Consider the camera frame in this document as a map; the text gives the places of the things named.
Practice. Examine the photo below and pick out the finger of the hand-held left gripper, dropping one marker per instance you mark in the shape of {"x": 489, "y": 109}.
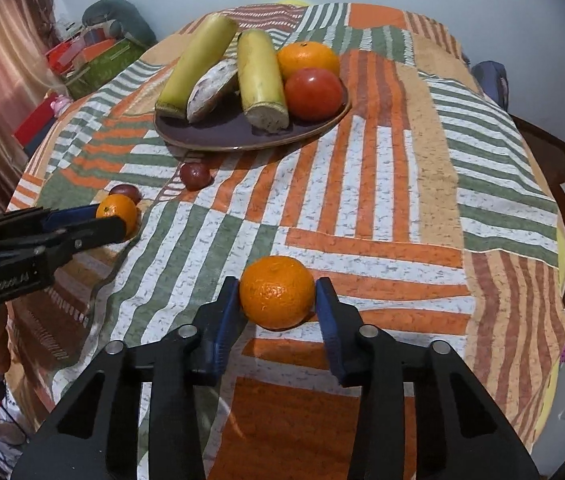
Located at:
{"x": 92, "y": 237}
{"x": 70, "y": 217}

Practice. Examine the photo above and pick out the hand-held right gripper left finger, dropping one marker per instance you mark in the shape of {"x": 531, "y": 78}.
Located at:
{"x": 222, "y": 325}

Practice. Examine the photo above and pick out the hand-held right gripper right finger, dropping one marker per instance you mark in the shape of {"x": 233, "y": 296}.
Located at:
{"x": 332, "y": 330}

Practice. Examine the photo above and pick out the small orange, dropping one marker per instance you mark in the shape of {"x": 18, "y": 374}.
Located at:
{"x": 120, "y": 207}

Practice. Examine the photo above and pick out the large orange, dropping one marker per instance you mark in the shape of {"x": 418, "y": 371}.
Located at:
{"x": 307, "y": 60}
{"x": 277, "y": 292}

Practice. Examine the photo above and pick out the purple plate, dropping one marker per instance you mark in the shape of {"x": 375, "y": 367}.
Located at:
{"x": 222, "y": 132}

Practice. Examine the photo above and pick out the pale purple sweet potato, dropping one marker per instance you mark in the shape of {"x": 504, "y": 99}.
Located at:
{"x": 210, "y": 92}

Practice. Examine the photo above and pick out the yellow green banana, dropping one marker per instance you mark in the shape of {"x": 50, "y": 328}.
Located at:
{"x": 197, "y": 60}
{"x": 257, "y": 75}

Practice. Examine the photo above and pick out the red tomato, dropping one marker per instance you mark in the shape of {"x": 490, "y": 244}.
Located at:
{"x": 312, "y": 92}

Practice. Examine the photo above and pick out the dark red plum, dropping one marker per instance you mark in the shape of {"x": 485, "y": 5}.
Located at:
{"x": 195, "y": 176}
{"x": 125, "y": 192}

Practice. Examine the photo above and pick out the flat red box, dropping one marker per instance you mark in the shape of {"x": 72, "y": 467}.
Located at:
{"x": 37, "y": 121}

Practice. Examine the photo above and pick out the pink toy figure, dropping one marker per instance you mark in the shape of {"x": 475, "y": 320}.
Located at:
{"x": 61, "y": 104}

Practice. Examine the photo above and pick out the striped patchwork blanket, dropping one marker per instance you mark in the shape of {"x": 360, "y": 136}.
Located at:
{"x": 362, "y": 185}

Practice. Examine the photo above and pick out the green patterned box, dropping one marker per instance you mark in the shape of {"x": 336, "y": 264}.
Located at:
{"x": 105, "y": 67}

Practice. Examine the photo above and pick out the red boxes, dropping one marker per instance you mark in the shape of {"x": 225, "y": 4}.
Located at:
{"x": 70, "y": 55}

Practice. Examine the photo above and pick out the pink striped curtain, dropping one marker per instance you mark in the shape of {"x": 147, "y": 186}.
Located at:
{"x": 2, "y": 60}

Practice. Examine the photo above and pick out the blue grey backpack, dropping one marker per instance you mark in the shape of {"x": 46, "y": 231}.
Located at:
{"x": 492, "y": 80}

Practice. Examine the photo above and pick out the yellow foam tube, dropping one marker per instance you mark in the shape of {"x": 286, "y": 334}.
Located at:
{"x": 292, "y": 1}

